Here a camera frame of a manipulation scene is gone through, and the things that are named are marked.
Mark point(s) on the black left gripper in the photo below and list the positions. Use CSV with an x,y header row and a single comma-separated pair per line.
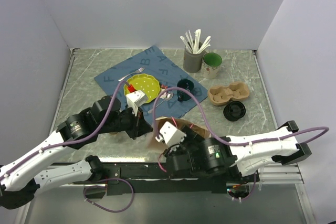
x,y
139,125

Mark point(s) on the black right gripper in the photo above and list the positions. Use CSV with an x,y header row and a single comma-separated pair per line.
x,y
191,135

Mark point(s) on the kraft paper cakes bag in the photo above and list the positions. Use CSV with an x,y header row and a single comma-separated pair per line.
x,y
159,147

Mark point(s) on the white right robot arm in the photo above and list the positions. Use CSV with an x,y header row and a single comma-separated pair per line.
x,y
192,155

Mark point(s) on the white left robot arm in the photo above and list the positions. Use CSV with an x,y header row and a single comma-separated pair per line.
x,y
28,176

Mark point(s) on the yellow dotted plate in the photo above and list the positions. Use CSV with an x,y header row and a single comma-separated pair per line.
x,y
146,83

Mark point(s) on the dark green mug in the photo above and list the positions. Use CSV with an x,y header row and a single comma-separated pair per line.
x,y
187,85

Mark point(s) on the blue letter print cloth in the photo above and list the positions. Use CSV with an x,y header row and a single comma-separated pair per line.
x,y
167,73

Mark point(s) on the spare black cup lid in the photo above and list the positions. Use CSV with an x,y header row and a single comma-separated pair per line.
x,y
234,111

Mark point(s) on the silver fork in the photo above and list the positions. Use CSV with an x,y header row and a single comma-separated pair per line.
x,y
135,72

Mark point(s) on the grey straw holder cup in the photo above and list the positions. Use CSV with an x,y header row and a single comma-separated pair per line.
x,y
192,62

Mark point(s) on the green inside ceramic mug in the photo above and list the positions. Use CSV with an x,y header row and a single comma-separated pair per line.
x,y
211,65

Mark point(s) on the white wrapped straws bundle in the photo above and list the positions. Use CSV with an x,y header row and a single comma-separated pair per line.
x,y
193,43

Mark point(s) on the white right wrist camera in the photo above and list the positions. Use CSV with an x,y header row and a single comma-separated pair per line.
x,y
169,134

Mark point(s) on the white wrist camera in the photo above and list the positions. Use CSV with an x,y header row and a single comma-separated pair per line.
x,y
169,134
135,98

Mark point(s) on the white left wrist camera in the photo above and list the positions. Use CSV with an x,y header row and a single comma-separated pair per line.
x,y
135,98

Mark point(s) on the silver cartoon handle spoon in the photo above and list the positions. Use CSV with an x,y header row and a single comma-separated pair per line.
x,y
168,96

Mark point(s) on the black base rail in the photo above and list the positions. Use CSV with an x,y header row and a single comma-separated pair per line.
x,y
149,178

